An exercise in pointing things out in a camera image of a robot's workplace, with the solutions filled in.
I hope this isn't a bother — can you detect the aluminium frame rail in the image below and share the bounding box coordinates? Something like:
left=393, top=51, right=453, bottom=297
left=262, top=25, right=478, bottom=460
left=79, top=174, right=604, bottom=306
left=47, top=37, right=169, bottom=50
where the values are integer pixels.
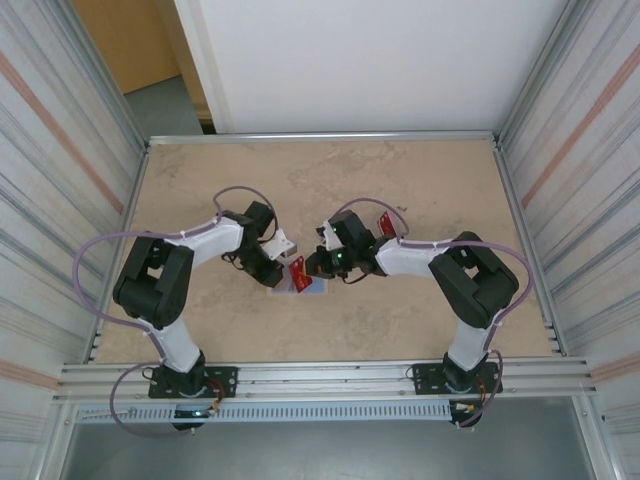
left=144, top=130, right=503, bottom=147
left=53, top=357, right=600, bottom=404
left=492, top=139, right=569, bottom=357
left=85, top=142, right=151, bottom=362

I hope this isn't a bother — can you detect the grey slotted cable duct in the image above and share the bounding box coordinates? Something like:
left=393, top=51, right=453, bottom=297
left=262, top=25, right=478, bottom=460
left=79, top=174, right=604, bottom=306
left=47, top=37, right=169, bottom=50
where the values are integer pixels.
left=74, top=402, right=454, bottom=425

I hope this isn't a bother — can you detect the white door frame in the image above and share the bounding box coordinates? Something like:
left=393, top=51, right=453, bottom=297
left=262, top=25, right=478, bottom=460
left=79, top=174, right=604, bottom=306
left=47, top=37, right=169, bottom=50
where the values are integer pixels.
left=172, top=0, right=236, bottom=135

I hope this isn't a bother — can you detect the wooden door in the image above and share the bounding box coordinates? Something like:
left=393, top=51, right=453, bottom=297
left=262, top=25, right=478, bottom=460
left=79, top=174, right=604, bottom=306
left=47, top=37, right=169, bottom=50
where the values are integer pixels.
left=72, top=0, right=184, bottom=96

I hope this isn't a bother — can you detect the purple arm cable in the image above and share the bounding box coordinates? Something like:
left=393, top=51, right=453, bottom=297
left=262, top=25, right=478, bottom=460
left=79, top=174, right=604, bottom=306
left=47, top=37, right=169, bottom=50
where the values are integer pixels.
left=329, top=197, right=536, bottom=430
left=73, top=185, right=275, bottom=438

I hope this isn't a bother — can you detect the grey metal sheet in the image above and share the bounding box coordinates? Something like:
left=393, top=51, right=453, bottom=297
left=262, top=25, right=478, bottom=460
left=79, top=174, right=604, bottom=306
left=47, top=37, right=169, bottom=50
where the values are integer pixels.
left=59, top=397, right=601, bottom=480

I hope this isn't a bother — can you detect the translucent corrugated side panel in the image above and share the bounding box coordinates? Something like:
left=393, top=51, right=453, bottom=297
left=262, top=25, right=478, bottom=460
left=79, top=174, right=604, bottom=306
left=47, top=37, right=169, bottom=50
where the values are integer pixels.
left=0, top=0, right=146, bottom=480
left=499, top=0, right=640, bottom=480

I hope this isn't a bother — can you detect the red VIP card number 888880848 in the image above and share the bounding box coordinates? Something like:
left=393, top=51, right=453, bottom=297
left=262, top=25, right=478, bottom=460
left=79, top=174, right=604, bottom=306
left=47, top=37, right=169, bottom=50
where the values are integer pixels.
left=288, top=255, right=315, bottom=295

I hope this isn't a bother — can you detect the beige leather card holder wallet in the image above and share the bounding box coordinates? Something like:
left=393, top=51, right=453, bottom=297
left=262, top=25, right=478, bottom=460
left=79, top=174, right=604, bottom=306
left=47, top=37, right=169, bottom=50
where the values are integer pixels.
left=271, top=269, right=330, bottom=298

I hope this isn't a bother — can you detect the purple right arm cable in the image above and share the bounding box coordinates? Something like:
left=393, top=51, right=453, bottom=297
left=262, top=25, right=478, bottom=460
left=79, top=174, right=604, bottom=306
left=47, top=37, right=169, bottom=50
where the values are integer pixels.
left=329, top=197, right=536, bottom=430

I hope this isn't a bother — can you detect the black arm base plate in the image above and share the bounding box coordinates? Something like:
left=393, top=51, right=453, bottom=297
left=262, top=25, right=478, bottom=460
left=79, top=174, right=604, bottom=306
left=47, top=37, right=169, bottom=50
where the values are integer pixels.
left=411, top=362, right=503, bottom=397
left=148, top=366, right=239, bottom=400

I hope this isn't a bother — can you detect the aluminium upright post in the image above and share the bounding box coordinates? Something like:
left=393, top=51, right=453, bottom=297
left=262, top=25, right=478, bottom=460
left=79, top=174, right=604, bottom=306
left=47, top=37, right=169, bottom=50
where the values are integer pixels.
left=74, top=0, right=151, bottom=146
left=497, top=0, right=584, bottom=141

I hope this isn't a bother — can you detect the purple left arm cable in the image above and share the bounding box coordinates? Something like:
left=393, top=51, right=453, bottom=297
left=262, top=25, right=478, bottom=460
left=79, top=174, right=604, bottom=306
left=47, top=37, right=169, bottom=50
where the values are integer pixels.
left=73, top=185, right=275, bottom=438

